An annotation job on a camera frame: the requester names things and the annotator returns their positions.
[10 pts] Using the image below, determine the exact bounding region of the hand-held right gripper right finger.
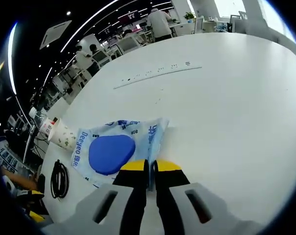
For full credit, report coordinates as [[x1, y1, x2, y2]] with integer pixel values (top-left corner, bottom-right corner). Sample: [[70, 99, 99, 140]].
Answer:
[[152, 159, 259, 235]]

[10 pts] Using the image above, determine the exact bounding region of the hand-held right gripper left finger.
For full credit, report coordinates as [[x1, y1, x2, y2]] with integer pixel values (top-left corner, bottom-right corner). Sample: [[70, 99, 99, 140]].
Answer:
[[41, 159, 150, 235]]

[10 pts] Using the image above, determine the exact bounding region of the black cable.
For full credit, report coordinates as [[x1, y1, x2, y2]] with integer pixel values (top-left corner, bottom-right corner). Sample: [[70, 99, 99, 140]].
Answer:
[[50, 159, 70, 201]]

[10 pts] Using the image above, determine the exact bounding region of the white paper cup green print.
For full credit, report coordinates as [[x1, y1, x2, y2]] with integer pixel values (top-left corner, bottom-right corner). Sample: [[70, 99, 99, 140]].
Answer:
[[48, 117, 78, 150]]

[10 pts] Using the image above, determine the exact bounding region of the clear plastic bottle red label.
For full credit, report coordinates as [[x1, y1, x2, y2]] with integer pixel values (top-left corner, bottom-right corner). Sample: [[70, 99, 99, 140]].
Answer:
[[28, 107, 58, 138]]

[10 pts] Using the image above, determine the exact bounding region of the black computer mouse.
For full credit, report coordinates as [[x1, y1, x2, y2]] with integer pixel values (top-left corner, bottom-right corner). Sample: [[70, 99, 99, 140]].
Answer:
[[37, 173, 47, 194]]

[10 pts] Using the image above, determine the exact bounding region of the white round table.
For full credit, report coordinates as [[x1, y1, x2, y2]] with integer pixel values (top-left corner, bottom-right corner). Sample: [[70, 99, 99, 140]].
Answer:
[[37, 31, 296, 235]]

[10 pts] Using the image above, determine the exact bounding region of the white table power strip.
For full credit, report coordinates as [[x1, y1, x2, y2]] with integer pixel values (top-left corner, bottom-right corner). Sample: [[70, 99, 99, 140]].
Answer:
[[113, 61, 203, 90]]

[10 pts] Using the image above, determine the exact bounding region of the white office chair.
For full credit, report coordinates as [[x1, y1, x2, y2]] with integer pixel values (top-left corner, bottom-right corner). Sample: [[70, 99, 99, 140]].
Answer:
[[118, 36, 146, 54], [92, 50, 110, 69]]

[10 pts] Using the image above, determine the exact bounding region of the ceiling air vent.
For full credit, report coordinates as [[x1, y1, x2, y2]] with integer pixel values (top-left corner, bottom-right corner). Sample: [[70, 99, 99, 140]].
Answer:
[[39, 20, 73, 50]]

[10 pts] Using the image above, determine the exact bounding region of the green potted plant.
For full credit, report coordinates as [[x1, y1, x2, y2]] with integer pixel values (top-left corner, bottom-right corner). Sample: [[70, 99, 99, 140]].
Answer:
[[183, 11, 197, 22]]

